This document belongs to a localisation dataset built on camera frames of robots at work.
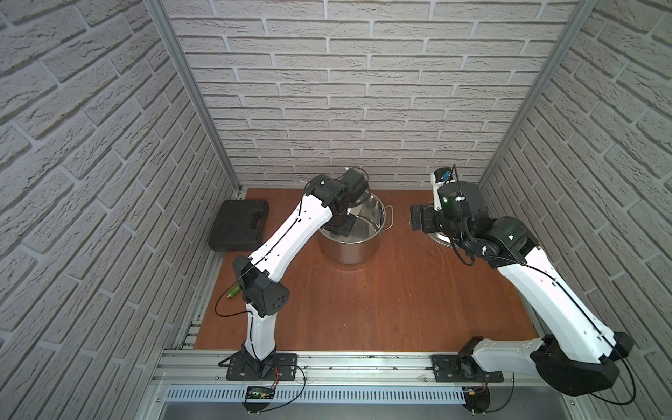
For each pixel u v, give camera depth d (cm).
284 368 73
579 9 69
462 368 65
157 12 69
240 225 100
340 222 65
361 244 83
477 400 70
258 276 45
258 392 72
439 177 55
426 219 57
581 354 38
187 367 76
